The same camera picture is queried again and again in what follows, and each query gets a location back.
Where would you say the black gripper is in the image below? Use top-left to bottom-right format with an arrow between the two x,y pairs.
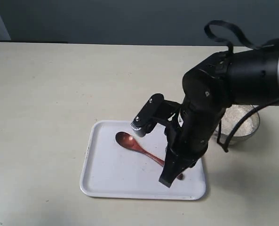
131,53 -> 231,188

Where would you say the dark red wooden spoon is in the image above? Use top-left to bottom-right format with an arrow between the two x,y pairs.
115,131 -> 184,181

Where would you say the steel bowl of rice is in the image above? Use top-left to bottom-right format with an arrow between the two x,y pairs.
212,103 -> 261,145

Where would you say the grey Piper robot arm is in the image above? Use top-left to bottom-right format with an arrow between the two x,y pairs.
131,41 -> 279,187

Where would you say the white rectangular plastic tray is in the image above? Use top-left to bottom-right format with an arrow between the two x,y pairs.
80,120 -> 206,201

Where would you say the black cable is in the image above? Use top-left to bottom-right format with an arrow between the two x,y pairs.
204,20 -> 279,153

